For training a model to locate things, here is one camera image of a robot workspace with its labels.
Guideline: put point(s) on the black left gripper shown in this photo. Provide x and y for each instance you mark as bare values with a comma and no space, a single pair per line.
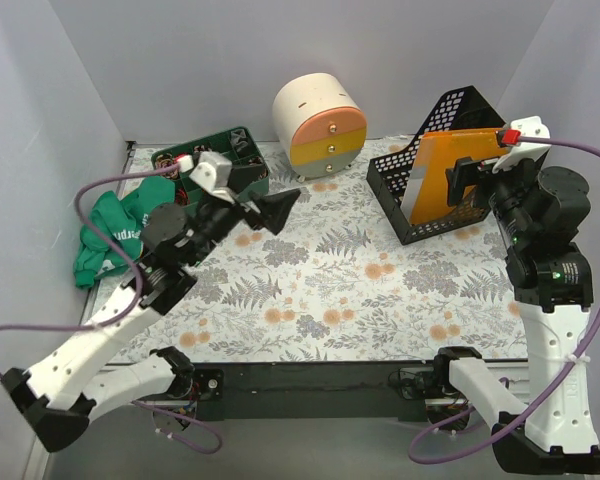
253,211

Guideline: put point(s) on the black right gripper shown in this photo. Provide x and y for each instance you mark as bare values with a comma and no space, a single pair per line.
480,185

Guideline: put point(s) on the grey bottom drawer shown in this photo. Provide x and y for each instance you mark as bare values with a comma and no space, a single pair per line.
326,166

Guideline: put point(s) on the cream round drawer cabinet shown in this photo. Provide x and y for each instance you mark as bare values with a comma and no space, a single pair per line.
302,98

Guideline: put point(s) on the orange drawer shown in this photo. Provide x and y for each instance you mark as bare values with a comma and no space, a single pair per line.
327,123

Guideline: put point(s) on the yellow drawer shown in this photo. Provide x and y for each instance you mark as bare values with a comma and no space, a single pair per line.
349,143

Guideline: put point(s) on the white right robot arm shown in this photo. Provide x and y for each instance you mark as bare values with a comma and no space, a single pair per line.
538,212

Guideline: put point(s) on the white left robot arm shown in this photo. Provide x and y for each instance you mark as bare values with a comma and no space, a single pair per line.
61,395

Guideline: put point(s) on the green compartment organizer box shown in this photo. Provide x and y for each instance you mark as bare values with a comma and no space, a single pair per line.
236,144

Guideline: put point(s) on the black mesh file basket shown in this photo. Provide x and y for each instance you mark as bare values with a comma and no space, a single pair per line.
411,185

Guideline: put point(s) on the green cloth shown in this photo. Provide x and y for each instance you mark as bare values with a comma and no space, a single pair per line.
121,220

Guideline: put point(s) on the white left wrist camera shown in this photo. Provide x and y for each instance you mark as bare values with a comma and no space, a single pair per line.
210,171

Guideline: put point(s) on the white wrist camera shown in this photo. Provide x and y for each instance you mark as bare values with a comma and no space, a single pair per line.
525,138
210,171

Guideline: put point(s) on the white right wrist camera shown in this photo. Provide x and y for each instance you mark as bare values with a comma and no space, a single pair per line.
525,138

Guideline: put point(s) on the aluminium frame rail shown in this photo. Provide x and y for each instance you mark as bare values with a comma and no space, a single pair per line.
135,443

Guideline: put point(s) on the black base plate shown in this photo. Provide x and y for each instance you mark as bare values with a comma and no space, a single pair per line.
405,390

